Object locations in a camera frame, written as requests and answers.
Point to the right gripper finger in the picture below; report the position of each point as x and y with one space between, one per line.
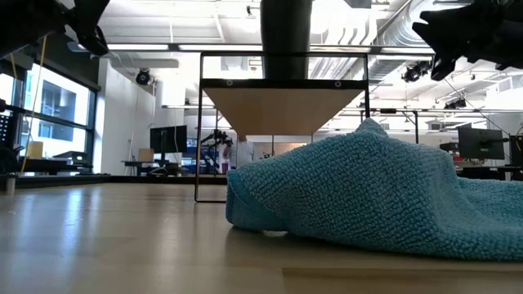
443 26
447 63

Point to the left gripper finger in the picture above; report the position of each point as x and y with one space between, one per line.
90 24

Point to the black computer monitor on arm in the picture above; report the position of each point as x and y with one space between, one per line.
480 143

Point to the background black robot arm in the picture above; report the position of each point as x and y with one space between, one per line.
218 138

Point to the black ceiling spotlight cluster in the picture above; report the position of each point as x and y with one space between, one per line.
414 71

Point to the small black ceiling spotlight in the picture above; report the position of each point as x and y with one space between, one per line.
455 104

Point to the round ceiling-hung black device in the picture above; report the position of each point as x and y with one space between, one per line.
143 76

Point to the black computer monitor on stand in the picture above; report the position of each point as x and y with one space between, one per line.
168 139

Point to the window-side desk with equipment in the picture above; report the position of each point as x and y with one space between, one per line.
61 161

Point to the cardboard box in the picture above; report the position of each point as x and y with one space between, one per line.
146 154

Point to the blue microfibre towel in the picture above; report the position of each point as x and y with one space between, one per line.
367 188

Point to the dark background desk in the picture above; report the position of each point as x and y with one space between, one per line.
155 166

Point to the person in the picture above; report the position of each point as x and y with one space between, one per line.
244 152

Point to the long ceiling light rail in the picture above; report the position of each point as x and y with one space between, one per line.
155 47

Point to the small metal cylinder post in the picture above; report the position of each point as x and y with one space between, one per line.
9 183

